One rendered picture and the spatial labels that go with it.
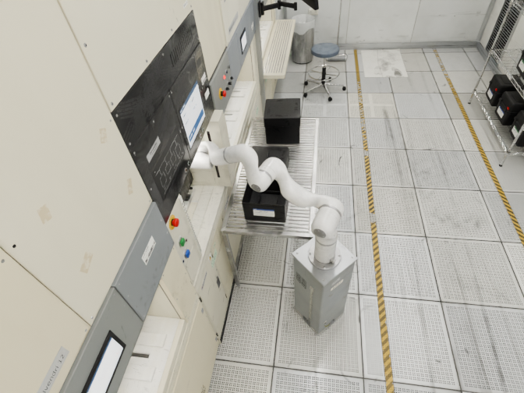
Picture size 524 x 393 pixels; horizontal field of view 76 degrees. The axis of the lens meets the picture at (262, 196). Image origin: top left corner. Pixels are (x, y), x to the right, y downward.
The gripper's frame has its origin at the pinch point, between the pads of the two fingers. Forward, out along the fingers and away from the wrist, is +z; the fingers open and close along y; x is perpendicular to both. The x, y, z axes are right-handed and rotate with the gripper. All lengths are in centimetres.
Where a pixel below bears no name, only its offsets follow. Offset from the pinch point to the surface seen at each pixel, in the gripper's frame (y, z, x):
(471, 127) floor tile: 213, -267, -123
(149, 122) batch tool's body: -44, -30, 58
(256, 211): -5, -55, -37
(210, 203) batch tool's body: -1.6, -23.4, -35.5
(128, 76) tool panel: -46, -30, 76
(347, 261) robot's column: -31, -112, -47
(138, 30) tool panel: -31, -30, 85
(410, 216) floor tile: 72, -179, -123
